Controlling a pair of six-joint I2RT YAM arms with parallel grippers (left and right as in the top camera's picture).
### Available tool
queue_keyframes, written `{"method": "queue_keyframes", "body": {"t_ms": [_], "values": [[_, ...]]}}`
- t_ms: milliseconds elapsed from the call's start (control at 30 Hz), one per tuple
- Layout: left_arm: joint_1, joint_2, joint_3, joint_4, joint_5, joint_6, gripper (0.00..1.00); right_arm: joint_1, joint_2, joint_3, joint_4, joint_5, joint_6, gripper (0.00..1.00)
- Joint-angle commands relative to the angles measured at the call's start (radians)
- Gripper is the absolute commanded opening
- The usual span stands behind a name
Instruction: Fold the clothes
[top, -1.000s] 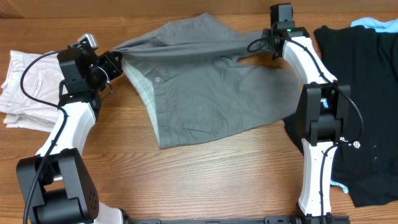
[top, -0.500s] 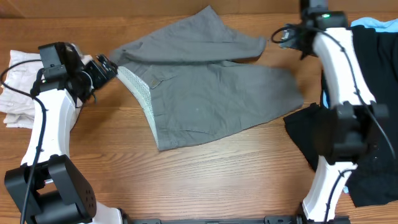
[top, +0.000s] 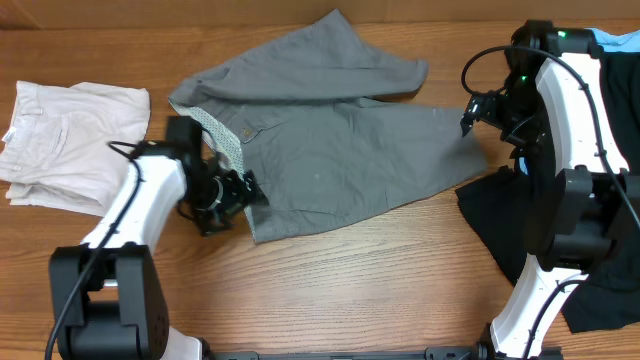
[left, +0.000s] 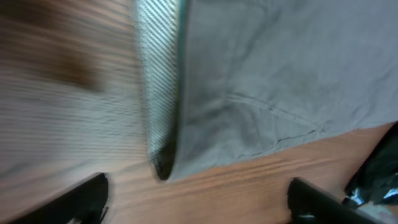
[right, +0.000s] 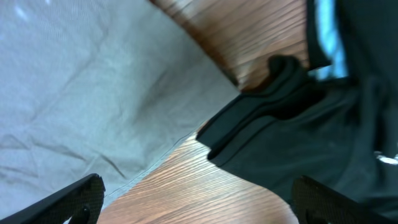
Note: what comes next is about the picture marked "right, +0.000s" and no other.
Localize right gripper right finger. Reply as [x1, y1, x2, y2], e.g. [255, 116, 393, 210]
[292, 176, 397, 224]

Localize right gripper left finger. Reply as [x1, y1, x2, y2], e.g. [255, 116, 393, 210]
[1, 174, 106, 224]

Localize black polo shirt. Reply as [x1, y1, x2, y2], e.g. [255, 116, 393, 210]
[197, 0, 397, 220]

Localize grey shorts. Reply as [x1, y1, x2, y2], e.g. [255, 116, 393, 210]
[1, 0, 238, 217]

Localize light blue garment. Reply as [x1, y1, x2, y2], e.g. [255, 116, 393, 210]
[312, 0, 348, 80]

